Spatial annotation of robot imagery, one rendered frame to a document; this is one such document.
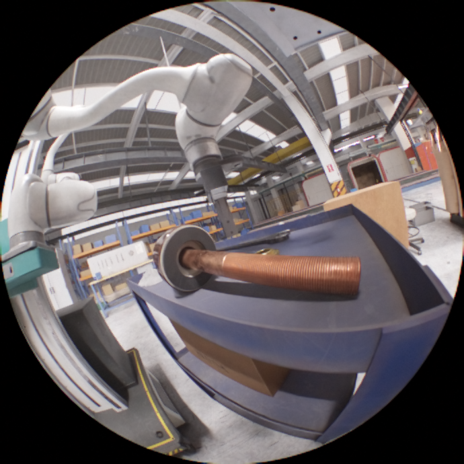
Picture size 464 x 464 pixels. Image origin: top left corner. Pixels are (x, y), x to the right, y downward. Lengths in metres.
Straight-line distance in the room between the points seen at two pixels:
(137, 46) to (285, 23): 9.07
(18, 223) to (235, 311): 0.60
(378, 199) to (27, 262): 1.13
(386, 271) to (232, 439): 0.99
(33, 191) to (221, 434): 1.27
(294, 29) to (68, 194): 0.78
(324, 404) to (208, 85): 0.70
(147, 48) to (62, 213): 9.17
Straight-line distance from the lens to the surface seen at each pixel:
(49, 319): 0.78
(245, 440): 1.00
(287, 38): 0.51
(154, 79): 0.36
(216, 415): 1.09
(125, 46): 9.45
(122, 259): 4.52
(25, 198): 0.62
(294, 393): 0.48
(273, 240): 0.40
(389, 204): 0.68
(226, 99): 0.33
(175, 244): 0.22
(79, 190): 0.60
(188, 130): 0.39
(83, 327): 0.89
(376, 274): 0.16
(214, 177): 0.31
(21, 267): 0.56
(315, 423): 0.45
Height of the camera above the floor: 0.95
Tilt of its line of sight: 2 degrees down
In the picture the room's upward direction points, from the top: 19 degrees counter-clockwise
